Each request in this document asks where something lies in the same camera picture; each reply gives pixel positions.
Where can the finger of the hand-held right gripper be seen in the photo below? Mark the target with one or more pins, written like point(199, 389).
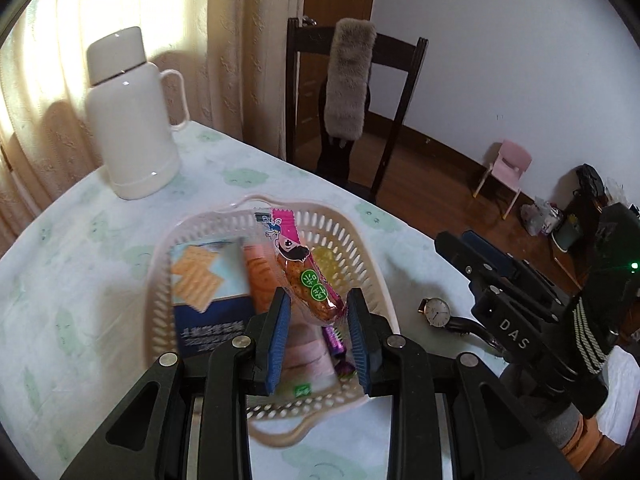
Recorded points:
point(465, 257)
point(500, 257)

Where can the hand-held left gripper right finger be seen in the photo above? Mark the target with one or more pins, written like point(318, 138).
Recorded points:
point(361, 340)

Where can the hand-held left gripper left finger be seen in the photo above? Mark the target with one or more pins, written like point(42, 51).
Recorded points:
point(277, 340)

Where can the purple candy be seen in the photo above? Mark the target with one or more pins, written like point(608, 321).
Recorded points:
point(334, 342)

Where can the pink round snack packet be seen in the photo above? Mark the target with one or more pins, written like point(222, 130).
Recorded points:
point(307, 355)

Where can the orange snack packet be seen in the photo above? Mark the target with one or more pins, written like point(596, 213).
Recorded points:
point(260, 280)

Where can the navy cracker package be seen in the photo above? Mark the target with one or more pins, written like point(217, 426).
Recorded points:
point(210, 310)

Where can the pink sausage snack packet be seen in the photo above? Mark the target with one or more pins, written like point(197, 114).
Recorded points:
point(300, 265)

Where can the yellow jelly cup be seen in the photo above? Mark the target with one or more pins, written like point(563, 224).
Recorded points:
point(327, 260)

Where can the pink plastic basket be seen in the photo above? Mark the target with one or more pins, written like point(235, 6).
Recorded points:
point(345, 225)

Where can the person's right forearm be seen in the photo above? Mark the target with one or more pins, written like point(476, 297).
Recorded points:
point(590, 335)

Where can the white plastic bag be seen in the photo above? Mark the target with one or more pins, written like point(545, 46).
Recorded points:
point(542, 217)

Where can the wristwatch with white dial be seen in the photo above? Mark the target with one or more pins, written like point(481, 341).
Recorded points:
point(439, 311)

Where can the dark green bin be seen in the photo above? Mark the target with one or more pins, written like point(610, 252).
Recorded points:
point(567, 232)

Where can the small pink chair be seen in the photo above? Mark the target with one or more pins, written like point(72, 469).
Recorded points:
point(512, 157)

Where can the black bag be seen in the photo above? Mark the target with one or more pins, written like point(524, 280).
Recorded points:
point(590, 180)

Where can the white cloth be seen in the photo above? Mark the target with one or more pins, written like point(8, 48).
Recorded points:
point(622, 400)

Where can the grey furry cloth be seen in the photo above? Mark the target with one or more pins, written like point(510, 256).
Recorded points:
point(345, 85)

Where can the dark wooden chair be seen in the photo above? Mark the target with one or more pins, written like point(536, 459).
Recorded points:
point(295, 85)

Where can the white thermos jug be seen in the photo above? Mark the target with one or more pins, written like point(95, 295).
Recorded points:
point(130, 135)

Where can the cream patterned curtain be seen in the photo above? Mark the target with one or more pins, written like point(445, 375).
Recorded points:
point(225, 35)

